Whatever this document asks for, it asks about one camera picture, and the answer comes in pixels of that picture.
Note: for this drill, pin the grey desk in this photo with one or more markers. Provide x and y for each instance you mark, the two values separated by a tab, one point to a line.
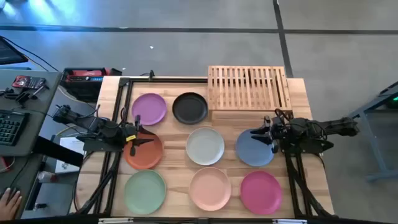
43	105

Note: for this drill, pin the wooden slatted shelf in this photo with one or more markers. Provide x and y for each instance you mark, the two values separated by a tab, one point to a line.
236	93

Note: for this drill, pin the black computer keyboard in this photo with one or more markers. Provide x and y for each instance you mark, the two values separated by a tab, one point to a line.
11	127

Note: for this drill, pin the magenta plate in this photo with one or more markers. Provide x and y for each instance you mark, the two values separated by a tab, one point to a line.
261	193

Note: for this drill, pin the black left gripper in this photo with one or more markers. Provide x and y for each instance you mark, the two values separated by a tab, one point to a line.
129	132

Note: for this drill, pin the red black tool case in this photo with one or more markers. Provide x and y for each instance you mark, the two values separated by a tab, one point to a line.
84	74

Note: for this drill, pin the person's hand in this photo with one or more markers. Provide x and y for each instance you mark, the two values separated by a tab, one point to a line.
9	205

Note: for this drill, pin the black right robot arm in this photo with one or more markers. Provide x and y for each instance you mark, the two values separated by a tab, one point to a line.
311	127

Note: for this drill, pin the black desk beam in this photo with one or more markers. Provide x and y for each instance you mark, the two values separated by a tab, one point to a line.
59	151

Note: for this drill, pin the grey metal table frame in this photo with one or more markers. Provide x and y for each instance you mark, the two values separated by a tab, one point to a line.
373	124

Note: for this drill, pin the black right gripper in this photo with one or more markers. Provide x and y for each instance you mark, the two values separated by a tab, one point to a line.
276	132

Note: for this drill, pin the white label strip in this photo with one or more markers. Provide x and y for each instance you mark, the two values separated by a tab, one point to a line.
289	221
115	220

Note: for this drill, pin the blue plate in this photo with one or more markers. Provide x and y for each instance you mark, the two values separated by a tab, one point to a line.
252	152

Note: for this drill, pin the light green plate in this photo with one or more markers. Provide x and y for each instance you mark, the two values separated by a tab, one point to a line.
145	192

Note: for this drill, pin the light grey plate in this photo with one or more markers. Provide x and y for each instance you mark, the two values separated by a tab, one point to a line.
205	146

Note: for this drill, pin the black computer monitor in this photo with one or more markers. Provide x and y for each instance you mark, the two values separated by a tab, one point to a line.
9	53

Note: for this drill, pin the white paper sheet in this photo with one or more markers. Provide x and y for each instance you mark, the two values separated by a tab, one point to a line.
70	149

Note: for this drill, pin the black aluminium table frame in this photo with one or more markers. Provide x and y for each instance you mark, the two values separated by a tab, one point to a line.
168	80

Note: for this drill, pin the orange plate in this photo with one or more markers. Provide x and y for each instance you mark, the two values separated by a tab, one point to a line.
146	158

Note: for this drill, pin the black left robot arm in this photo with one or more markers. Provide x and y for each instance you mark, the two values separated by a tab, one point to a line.
102	127

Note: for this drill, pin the black clamp mount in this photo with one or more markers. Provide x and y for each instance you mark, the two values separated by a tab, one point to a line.
23	96

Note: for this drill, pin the peach plate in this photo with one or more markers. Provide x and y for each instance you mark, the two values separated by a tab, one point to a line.
210	189

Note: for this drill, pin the black plate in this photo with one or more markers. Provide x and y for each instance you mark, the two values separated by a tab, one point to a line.
190	108

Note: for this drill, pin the purple plate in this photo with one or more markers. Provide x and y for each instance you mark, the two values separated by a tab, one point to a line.
149	107

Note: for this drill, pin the red black phone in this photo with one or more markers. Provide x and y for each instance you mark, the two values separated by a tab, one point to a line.
28	82

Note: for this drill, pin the small clear bottle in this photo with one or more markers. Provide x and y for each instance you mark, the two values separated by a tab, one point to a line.
46	177

